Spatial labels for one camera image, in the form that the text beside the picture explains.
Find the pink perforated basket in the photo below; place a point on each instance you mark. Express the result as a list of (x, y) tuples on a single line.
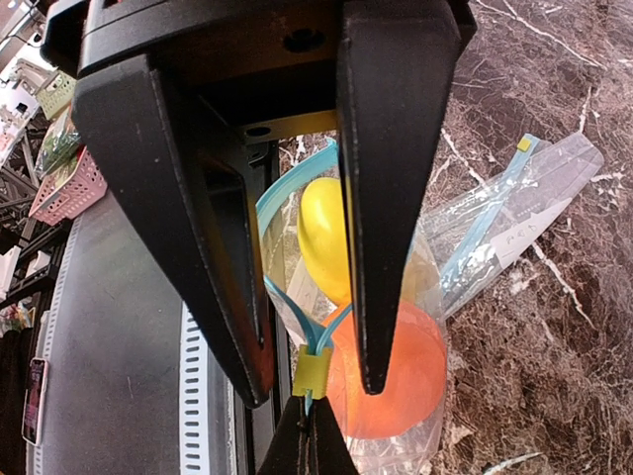
[(70, 190)]

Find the black front rail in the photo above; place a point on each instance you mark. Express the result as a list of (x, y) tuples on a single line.
[(254, 429)]

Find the yellow toy mango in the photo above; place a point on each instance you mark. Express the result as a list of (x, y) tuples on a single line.
[(322, 238)]

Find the smartphone with pink case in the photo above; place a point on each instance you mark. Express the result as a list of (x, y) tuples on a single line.
[(34, 401)]

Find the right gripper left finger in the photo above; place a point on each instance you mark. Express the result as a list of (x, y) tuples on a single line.
[(287, 453)]

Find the white slotted cable duct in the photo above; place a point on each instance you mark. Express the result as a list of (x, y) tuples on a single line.
[(193, 398)]

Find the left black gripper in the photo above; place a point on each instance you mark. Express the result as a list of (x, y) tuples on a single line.
[(273, 69)]

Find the pale green storage basket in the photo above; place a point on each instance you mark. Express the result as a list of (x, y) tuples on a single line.
[(55, 95)]

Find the clear zip bag blue zipper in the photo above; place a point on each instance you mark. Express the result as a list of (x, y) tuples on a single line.
[(310, 318)]

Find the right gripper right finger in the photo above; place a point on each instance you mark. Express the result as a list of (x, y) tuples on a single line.
[(328, 453)]

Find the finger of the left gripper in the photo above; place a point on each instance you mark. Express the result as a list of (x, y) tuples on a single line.
[(386, 198), (178, 171)]

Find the orange toy fruit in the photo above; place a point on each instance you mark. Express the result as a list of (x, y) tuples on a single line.
[(414, 386)]

